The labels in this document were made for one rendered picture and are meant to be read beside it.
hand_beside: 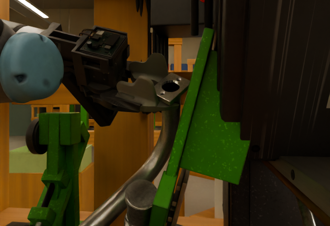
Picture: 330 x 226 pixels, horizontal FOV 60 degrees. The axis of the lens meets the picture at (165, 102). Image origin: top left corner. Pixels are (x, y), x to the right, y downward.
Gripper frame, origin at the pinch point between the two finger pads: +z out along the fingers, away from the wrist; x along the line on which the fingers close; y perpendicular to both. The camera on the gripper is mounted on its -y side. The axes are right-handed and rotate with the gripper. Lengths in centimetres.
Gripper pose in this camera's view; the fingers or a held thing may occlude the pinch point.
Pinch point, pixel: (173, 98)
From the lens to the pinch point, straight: 43.1
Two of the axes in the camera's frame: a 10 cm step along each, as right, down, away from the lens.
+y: 0.8, -6.9, -7.2
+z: 9.6, 2.6, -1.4
